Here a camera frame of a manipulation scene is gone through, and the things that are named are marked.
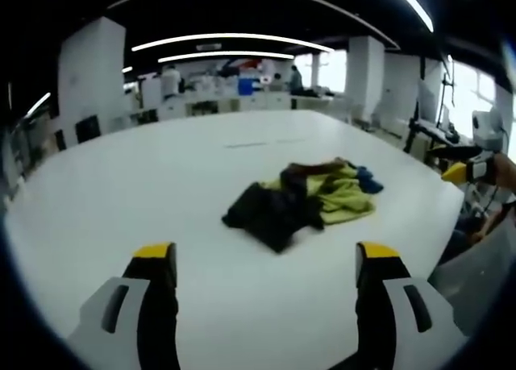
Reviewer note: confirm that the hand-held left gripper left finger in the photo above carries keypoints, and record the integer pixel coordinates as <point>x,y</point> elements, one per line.
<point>121,305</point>

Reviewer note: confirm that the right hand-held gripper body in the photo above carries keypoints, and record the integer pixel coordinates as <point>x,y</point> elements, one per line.
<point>488,130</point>

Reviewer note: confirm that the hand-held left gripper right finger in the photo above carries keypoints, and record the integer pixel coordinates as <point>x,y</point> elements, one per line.
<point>403,305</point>

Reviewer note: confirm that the blue garment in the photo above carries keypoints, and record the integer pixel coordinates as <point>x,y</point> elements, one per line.
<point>369,182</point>

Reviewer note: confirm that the yellow-green garment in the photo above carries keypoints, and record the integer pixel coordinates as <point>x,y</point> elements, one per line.
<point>342,202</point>

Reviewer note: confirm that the brown garment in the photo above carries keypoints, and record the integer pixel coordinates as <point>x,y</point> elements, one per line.
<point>318,169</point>

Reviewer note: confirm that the black garment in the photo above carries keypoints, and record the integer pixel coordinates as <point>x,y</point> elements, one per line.
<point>266,214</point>

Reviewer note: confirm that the person's right hand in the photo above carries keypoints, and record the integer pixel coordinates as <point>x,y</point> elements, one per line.
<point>506,170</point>

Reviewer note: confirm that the black desk with equipment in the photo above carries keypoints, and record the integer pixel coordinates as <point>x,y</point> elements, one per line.
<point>431,134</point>

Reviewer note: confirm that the black tripod stand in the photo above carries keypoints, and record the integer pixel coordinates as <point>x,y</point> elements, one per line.
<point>448,84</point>

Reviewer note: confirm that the person's legs in jeans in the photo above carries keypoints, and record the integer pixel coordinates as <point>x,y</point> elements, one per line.
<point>459,241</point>

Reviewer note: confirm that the person's grey clothing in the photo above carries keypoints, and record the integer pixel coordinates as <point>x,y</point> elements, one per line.
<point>479,289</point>

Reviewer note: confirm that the long ceiling light strip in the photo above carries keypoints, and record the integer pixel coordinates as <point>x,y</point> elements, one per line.
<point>230,39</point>
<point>225,55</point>
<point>415,5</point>

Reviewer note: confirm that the black chair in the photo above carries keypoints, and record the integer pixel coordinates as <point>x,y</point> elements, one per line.
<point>87,129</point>

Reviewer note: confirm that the blue box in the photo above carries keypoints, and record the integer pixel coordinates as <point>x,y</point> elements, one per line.
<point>246,86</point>

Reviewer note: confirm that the row of white cabinets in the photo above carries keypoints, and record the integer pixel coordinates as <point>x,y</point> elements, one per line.
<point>225,104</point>

